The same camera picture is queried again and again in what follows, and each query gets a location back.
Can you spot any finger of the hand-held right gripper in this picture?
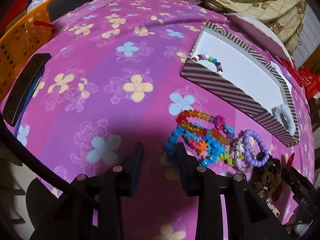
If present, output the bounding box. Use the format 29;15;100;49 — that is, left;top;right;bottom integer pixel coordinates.
281;166;304;188

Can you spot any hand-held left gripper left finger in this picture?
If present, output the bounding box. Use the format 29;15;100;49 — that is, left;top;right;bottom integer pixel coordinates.
30;142;145;240

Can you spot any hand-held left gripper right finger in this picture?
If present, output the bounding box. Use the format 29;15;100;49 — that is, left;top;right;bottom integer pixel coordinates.
175;142;293;240

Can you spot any red bow hair clip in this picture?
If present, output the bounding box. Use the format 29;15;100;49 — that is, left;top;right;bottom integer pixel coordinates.
272;152;297;200

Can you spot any brown scrunchie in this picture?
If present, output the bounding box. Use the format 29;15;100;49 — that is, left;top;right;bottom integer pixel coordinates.
252;170;283;200

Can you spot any blue bead bracelet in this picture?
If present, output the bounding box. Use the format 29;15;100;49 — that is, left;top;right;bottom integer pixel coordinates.
164;127;225;165

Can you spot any colourful star bead bracelet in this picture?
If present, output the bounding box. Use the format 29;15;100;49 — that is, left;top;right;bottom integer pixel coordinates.
184;132;240;167

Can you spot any rainbow crystal bead bracelet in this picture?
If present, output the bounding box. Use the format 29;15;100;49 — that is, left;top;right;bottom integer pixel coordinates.
176;109;235;145

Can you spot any purple bead bracelet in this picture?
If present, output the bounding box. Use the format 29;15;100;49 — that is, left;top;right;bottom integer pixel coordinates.
242;129;270;167

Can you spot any lilac white bead bracelet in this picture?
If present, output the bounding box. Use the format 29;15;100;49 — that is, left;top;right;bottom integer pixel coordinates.
231;137;255;173

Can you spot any striped cardboard box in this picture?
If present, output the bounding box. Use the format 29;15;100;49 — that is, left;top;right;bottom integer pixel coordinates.
180;22;300;147

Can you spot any multicolour round bead bracelet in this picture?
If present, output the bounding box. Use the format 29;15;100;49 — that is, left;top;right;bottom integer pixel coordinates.
192;54;224;77

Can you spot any white fluffy scrunchie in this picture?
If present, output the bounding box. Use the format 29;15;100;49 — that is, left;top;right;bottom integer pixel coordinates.
271;104;294;133

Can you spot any red shopping bag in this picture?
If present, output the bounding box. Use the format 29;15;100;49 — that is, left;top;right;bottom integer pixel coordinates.
299;66;320;100

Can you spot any red frilled cushion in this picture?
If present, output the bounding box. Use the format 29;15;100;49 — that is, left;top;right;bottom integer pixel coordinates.
279;57;300;85

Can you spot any pink floral bedsheet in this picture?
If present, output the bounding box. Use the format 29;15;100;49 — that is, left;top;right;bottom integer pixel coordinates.
0;0;315;240

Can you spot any black phone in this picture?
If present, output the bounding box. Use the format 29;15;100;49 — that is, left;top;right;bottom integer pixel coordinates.
2;52;52;128

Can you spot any white pillow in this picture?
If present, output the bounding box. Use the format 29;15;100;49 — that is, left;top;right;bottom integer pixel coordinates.
226;12;293;60

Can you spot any copper round container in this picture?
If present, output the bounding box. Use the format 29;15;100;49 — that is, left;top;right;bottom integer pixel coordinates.
200;0;225;12

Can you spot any red stick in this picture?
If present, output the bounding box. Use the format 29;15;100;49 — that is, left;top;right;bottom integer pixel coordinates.
34;20;57;29

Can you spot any orange plastic basket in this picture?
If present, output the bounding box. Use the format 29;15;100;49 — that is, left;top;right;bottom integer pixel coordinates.
0;0;54;100

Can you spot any yellow floral quilt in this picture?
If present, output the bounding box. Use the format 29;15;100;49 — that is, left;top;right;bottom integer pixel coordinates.
195;0;308;53

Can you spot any black cable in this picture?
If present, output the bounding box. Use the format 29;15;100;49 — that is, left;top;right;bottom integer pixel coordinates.
0;117;100;210

